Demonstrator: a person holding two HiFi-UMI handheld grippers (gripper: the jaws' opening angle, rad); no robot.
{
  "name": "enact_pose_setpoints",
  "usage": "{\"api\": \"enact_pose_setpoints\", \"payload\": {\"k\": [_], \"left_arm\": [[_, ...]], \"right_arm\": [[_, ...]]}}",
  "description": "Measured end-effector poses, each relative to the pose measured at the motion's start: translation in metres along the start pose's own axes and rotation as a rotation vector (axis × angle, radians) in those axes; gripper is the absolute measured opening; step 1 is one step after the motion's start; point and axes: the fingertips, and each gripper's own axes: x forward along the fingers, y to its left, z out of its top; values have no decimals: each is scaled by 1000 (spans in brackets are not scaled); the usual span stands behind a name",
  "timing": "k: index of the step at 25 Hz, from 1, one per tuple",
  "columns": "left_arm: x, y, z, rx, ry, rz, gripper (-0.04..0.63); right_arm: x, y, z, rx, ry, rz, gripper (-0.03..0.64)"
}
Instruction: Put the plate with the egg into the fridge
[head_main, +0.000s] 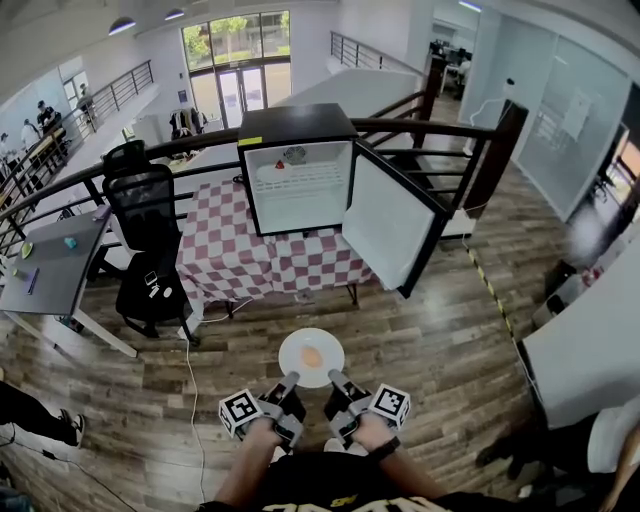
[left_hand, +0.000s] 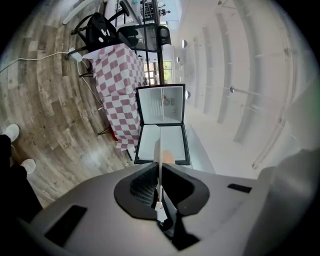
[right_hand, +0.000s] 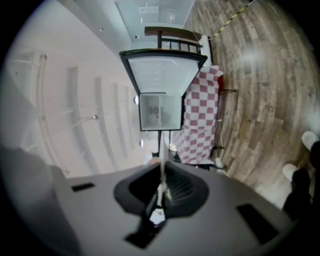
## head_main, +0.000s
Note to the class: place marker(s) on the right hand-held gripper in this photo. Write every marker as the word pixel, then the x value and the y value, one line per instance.
pixel 350 410

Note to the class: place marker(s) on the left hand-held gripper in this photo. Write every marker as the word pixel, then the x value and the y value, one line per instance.
pixel 280 415

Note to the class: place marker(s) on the orange round food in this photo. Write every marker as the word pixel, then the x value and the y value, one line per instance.
pixel 311 356

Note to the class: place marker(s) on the white round plate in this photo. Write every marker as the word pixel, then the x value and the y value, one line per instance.
pixel 320 340

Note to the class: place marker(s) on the black mini fridge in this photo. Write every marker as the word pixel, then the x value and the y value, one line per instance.
pixel 295 120

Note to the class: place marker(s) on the person's right forearm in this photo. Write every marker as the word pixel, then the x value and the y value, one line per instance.
pixel 400 475

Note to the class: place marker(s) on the person's left forearm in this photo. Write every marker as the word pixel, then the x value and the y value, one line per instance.
pixel 250 465

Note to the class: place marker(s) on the white shoe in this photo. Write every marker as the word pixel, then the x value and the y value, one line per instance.
pixel 345 447

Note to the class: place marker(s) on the black wristband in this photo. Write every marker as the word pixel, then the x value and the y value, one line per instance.
pixel 386 448

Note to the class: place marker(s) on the black printed shirt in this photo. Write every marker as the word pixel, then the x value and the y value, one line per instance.
pixel 325 480

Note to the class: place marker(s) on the red white checkered tablecloth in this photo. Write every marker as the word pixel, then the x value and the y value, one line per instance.
pixel 220 240

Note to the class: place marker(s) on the smartphone with white edge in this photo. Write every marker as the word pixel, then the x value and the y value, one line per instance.
pixel 150 278

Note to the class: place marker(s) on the yellow black floor tape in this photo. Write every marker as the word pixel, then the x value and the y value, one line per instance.
pixel 492 295

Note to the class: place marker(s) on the white plate with food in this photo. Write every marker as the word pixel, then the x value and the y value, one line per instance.
pixel 270 174

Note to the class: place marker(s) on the black mesh office chair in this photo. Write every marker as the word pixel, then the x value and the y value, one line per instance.
pixel 140 210

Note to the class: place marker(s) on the yellow warning label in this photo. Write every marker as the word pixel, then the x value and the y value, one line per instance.
pixel 250 141

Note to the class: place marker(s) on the white table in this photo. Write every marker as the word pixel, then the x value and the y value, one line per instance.
pixel 590 350

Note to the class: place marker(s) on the pale purple pouch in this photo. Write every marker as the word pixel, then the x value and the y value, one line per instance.
pixel 101 213

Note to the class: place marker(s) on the grey desk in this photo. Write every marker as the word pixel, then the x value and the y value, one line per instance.
pixel 55 270

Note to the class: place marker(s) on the teal small object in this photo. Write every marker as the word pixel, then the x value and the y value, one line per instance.
pixel 70 242

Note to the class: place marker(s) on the dark wooden railing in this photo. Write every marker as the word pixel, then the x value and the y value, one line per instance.
pixel 425 127

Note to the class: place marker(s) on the clothes rack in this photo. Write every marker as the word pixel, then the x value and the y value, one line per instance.
pixel 187 125

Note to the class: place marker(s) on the white cabinet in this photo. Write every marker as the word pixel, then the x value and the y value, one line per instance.
pixel 152 130

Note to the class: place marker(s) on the glass entrance door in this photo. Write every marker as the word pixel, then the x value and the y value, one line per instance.
pixel 240 97

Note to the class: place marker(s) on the green small dish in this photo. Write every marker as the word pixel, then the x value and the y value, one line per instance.
pixel 27 250

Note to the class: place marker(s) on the grey metal balcony railing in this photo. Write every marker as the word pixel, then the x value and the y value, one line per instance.
pixel 370 52
pixel 120 90

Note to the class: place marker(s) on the large window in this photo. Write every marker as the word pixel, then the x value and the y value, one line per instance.
pixel 235 40

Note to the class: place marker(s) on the dome ceiling lamp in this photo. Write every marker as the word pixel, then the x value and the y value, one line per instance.
pixel 174 15
pixel 122 26

